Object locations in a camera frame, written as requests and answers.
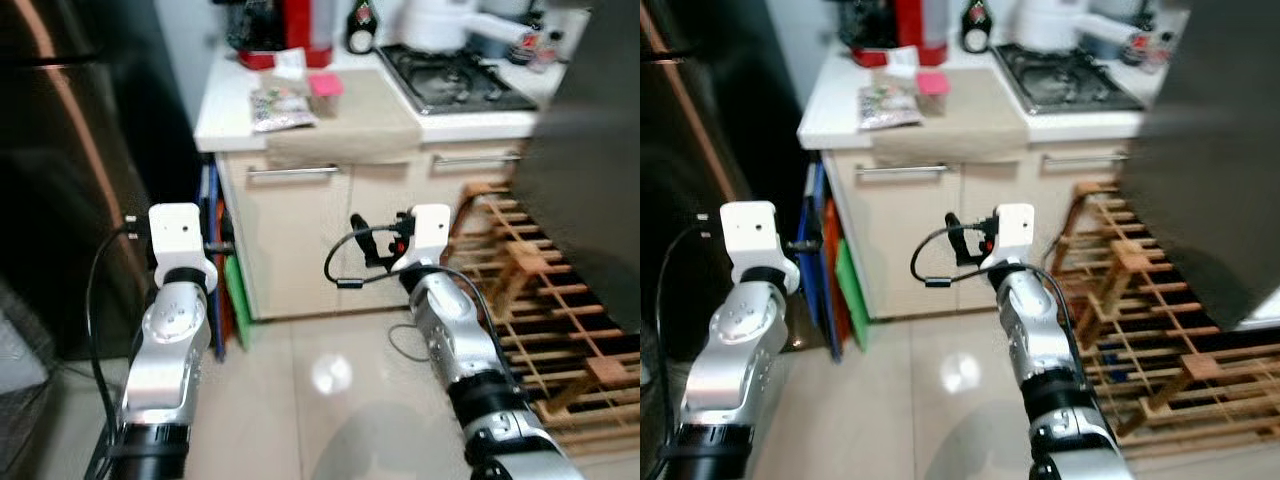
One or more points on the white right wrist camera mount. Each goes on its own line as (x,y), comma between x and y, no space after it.
(1012,232)
(430,232)

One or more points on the orange flat board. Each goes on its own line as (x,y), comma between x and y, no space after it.
(227,300)
(838,270)

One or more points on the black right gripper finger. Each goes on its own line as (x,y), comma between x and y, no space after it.
(955,230)
(362,232)

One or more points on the steel gas stove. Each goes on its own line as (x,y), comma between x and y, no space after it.
(450,80)
(1065,78)

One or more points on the blue flat board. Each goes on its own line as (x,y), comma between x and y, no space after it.
(822,300)
(212,310)

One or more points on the red coffee machine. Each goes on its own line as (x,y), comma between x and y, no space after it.
(915,28)
(300,30)

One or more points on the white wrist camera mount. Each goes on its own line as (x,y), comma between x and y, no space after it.
(750,230)
(178,232)
(430,232)
(1012,232)

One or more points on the wooden wine rack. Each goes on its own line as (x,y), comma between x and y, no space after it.
(1140,290)
(540,290)

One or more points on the printed snack bag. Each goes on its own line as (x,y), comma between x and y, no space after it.
(280,108)
(888,106)

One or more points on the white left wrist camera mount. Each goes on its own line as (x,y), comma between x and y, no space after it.
(750,230)
(178,232)

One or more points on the dark open fridge door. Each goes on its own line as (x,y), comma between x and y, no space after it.
(1210,150)
(590,150)

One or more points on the beige kitchen cabinet white counter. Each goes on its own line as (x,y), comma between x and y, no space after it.
(910,240)
(300,240)

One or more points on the dark glass bottle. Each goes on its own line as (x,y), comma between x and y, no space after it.
(361,30)
(976,28)

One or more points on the white paper packet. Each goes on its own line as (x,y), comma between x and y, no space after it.
(900,62)
(290,65)

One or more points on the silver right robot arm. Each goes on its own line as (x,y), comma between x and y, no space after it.
(1050,350)
(470,350)

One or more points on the green flat board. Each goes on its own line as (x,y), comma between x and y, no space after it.
(238,305)
(853,295)

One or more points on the beige cloth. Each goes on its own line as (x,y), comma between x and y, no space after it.
(965,125)
(360,125)

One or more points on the small printed can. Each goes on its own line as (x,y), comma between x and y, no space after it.
(1148,52)
(535,52)

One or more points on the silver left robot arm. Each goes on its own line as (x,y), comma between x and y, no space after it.
(730,350)
(165,350)

